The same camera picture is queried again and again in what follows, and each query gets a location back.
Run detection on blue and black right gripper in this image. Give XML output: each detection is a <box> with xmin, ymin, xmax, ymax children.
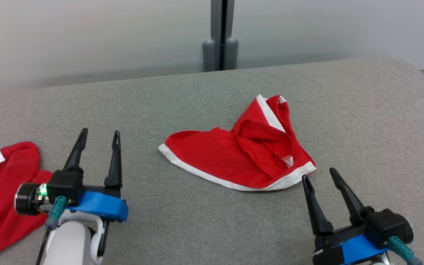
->
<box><xmin>302</xmin><ymin>168</ymin><xmax>390</xmax><ymax>265</ymax></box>

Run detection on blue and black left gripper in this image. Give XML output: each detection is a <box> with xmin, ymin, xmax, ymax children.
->
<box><xmin>63</xmin><ymin>128</ymin><xmax>129</xmax><ymax>222</ymax></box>

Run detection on red jersey with white sleeves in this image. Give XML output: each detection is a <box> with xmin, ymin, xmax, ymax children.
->
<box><xmin>0</xmin><ymin>138</ymin><xmax>54</xmax><ymax>256</ymax></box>

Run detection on red shorts with white trim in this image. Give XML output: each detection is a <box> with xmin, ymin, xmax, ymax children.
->
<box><xmin>158</xmin><ymin>94</ymin><xmax>317</xmax><ymax>192</ymax></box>

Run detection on left cable with teal connector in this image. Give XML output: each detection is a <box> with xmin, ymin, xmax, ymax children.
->
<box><xmin>35</xmin><ymin>196</ymin><xmax>67</xmax><ymax>265</ymax></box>

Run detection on cable with teal connector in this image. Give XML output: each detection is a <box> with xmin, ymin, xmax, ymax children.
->
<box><xmin>388</xmin><ymin>236</ymin><xmax>423</xmax><ymax>265</ymax></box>
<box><xmin>35</xmin><ymin>196</ymin><xmax>67</xmax><ymax>265</ymax></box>

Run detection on right cable with teal connector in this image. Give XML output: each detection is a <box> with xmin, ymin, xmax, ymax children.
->
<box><xmin>388</xmin><ymin>236</ymin><xmax>423</xmax><ymax>265</ymax></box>

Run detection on grey cylindrical post foot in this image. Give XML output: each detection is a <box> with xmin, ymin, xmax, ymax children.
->
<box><xmin>202</xmin><ymin>39</ymin><xmax>216</xmax><ymax>72</ymax></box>
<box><xmin>225</xmin><ymin>37</ymin><xmax>239</xmax><ymax>70</ymax></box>

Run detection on grey partition frame post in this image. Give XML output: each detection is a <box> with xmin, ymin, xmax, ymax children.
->
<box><xmin>211</xmin><ymin>0</ymin><xmax>235</xmax><ymax>70</ymax></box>

